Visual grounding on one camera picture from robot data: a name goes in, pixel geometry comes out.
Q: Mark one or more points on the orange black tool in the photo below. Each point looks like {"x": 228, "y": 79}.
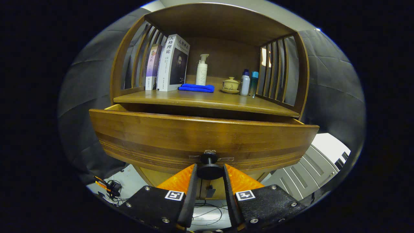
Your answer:
{"x": 103, "y": 186}

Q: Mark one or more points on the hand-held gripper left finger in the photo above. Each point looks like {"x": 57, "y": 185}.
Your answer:
{"x": 190, "y": 200}

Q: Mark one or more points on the white book with portrait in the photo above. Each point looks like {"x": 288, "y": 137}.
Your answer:
{"x": 168, "y": 64}

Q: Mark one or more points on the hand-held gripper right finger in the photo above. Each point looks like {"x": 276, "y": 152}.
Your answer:
{"x": 230, "y": 200}

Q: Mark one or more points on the brown wooden cabinet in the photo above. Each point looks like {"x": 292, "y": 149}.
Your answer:
{"x": 220, "y": 22}

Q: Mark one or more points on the white bottle with blue cap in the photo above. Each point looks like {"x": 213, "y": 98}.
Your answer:
{"x": 245, "y": 84}

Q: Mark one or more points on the white pump bottle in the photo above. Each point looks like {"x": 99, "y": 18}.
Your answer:
{"x": 201, "y": 74}

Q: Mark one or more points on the wooden countertop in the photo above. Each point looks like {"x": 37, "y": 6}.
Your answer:
{"x": 207, "y": 98}

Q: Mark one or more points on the wooden cabinet door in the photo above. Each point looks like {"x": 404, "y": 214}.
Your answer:
{"x": 152, "y": 176}
{"x": 219, "y": 187}

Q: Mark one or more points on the yellow lidded ceramic teacup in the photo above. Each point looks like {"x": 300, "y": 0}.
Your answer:
{"x": 231, "y": 84}

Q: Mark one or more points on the white box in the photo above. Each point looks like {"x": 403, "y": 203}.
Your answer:
{"x": 326, "y": 145}

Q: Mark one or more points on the purple book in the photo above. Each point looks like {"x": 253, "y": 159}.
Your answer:
{"x": 153, "y": 64}

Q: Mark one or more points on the black power adapter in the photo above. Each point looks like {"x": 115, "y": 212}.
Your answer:
{"x": 114, "y": 187}

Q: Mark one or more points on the teal clear bottle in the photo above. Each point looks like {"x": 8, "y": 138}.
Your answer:
{"x": 254, "y": 84}

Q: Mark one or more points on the blue folded cloth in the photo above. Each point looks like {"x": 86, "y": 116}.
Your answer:
{"x": 195, "y": 88}

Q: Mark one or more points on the yellow ceramic saucer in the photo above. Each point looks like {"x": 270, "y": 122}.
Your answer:
{"x": 229, "y": 91}

